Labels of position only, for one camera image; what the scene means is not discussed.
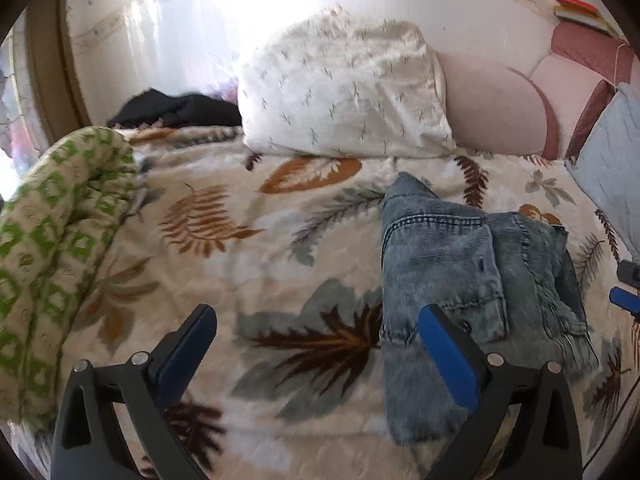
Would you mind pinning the purple cloth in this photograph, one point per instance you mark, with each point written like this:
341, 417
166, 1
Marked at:
227, 91

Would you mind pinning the leaf print blanket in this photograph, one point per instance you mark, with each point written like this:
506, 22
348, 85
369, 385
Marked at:
225, 260

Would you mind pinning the pink bolster cushion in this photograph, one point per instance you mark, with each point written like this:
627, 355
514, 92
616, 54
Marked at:
490, 110

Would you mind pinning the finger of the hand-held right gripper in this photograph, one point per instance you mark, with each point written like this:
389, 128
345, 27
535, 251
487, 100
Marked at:
625, 299

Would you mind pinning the blue denim pants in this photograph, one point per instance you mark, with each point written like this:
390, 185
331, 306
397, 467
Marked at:
440, 260

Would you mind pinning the green patterned quilt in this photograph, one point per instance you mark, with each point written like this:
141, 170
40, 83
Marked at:
45, 260

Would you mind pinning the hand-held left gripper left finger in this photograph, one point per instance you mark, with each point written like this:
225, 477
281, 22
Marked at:
182, 355

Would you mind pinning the light blue pillow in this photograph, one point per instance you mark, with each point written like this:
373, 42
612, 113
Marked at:
610, 160

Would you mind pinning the pink headboard cushion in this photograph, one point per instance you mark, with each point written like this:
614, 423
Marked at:
580, 45
565, 85

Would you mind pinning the wooden door with glass pane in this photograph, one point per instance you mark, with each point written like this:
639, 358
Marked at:
47, 60

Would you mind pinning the white printed pillow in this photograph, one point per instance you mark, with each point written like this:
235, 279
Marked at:
345, 85

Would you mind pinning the red book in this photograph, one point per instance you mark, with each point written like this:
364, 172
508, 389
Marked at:
572, 2

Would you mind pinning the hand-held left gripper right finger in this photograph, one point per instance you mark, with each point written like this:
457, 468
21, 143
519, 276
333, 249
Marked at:
447, 355

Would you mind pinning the black cloth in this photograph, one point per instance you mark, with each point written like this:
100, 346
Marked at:
175, 107

